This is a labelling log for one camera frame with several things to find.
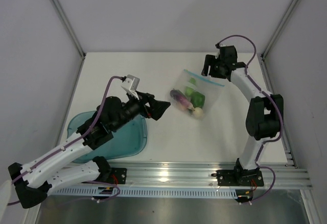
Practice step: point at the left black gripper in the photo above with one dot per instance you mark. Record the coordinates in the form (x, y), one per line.
(157, 107)

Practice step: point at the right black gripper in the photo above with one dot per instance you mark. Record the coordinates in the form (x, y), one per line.
(209, 60)

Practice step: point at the purple eggplant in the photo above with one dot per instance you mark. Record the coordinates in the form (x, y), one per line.
(181, 100)

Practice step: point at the clear zip top bag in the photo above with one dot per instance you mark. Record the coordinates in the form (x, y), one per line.
(208, 86)

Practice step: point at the green bell pepper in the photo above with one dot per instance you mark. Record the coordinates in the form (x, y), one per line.
(198, 99)

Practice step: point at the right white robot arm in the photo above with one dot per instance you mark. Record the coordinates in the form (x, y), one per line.
(274, 108)

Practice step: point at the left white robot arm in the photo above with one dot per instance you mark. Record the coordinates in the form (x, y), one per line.
(35, 181)

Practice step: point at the blue plastic tray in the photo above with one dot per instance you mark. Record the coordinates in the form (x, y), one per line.
(128, 141)

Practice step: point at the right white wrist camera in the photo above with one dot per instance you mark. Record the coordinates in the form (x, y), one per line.
(218, 46)

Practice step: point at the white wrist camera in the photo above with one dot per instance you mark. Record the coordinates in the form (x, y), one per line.
(130, 84)
(218, 46)

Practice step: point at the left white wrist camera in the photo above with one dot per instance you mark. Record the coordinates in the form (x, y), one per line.
(130, 84)

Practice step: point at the white slotted cable duct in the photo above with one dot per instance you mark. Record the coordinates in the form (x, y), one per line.
(101, 191)

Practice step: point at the right aluminium frame post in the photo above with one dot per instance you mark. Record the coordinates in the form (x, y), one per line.
(289, 11)

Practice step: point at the aluminium frame post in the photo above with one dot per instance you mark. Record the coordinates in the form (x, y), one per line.
(68, 27)
(289, 11)

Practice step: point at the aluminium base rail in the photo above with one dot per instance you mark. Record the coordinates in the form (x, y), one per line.
(198, 175)

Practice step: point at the left aluminium frame post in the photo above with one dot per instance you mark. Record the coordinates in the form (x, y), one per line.
(68, 27)

